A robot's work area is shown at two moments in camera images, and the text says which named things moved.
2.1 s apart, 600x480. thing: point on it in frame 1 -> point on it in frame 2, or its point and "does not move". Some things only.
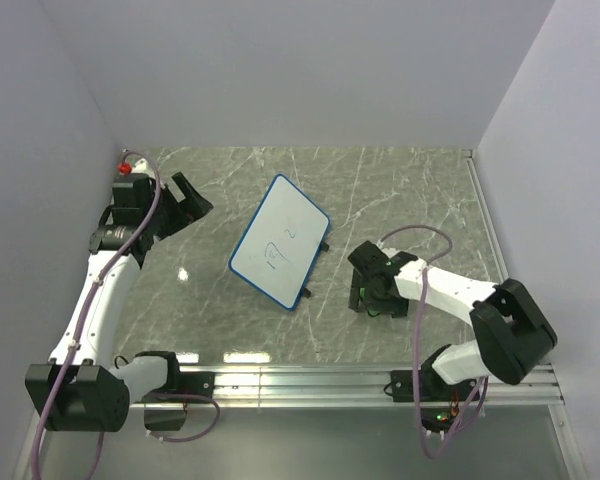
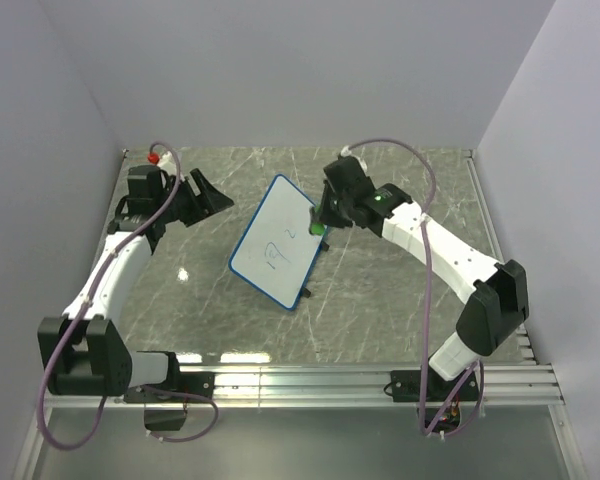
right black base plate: (432, 388) does not move
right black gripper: (393, 306) -> (326, 218)
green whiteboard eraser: (372, 311) -> (316, 227)
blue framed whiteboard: (279, 246) does not move
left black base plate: (187, 383) does not move
